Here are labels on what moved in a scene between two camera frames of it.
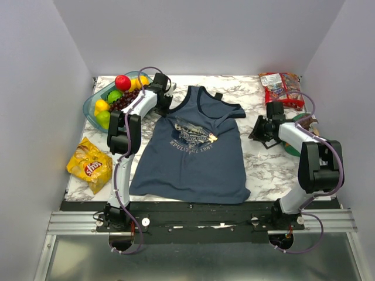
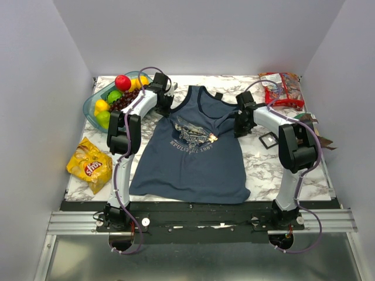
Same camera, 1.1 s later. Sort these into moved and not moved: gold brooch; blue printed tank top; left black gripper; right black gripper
Moved: right black gripper
Not moved: left black gripper; gold brooch; blue printed tank top
